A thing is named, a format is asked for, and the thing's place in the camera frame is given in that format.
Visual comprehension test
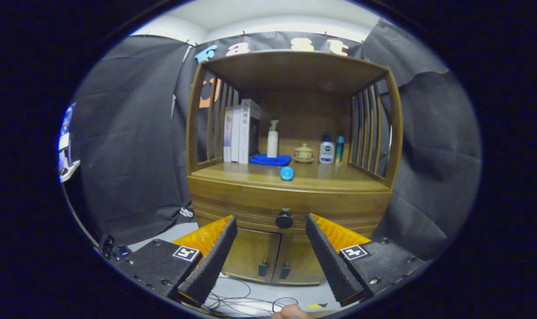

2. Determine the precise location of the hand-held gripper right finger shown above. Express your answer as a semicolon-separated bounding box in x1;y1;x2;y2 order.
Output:
306;213;425;307

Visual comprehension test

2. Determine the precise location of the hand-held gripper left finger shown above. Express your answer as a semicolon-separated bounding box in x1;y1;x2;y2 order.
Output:
116;215;238;307

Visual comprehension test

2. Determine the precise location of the black round drawer knob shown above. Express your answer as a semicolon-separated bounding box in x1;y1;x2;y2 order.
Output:
275;208;294;230

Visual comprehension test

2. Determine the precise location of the wooden drawer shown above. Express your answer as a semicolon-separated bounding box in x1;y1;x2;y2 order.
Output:
188;176;393;234

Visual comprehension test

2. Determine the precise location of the wooden cabinet door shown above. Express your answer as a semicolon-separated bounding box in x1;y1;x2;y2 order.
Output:
222;227;281;283
273;233;335;285

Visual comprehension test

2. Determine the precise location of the wooden countertop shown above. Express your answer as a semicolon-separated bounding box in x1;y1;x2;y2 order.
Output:
191;160;389;192

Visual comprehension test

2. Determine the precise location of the wooden cabinet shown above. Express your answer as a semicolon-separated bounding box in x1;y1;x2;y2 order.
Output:
185;50;404;285

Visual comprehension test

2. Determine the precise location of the white lotion bottle blue cap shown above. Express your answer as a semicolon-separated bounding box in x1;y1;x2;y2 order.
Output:
319;134;335;165

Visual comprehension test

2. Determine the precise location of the black floor device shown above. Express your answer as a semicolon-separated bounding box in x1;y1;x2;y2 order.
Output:
98;235;132;263

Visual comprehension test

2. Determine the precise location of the beige lidded teacup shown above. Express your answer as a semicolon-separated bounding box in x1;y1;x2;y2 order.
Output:
293;143;315;164

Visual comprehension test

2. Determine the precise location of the blue folded cloth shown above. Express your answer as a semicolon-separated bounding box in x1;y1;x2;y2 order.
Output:
250;153;292;167

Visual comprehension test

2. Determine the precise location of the thin white purple book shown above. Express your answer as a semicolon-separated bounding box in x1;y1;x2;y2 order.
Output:
223;106;233;163

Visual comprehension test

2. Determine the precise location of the white pump bottle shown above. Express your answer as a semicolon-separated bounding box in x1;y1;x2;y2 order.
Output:
267;120;280;158

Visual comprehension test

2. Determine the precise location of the thick white black book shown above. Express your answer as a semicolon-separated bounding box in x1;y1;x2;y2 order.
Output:
239;98;261;165

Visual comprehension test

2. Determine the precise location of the tangle of black cables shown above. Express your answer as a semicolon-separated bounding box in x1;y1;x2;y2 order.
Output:
204;275;300;319

